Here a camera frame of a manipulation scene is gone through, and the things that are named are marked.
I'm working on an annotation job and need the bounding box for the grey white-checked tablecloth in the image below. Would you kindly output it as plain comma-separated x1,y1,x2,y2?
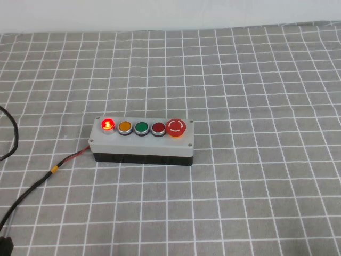
0,21,341,256

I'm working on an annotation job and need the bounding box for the black red power cable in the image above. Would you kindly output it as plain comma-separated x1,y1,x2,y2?
0,146,91,230

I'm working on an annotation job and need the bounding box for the yellow push button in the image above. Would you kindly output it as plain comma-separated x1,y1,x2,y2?
118,120,133,136

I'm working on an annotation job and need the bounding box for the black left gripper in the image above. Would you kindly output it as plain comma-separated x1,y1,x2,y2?
0,235,14,256

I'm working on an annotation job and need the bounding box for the thin black cable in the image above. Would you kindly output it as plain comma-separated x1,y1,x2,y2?
0,106,19,161

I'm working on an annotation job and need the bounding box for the dark red push button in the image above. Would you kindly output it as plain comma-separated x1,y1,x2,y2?
151,122,166,137

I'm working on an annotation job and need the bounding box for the red indicator lamp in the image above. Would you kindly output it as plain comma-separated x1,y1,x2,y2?
100,118,116,135

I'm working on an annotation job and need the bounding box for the green push button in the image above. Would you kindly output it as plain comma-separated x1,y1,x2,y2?
134,121,150,137

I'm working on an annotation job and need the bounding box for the grey and black button box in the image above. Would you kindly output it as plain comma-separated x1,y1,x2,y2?
88,116,195,166

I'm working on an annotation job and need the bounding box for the red mushroom emergency stop button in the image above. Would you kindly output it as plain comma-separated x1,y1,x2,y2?
165,118,186,138

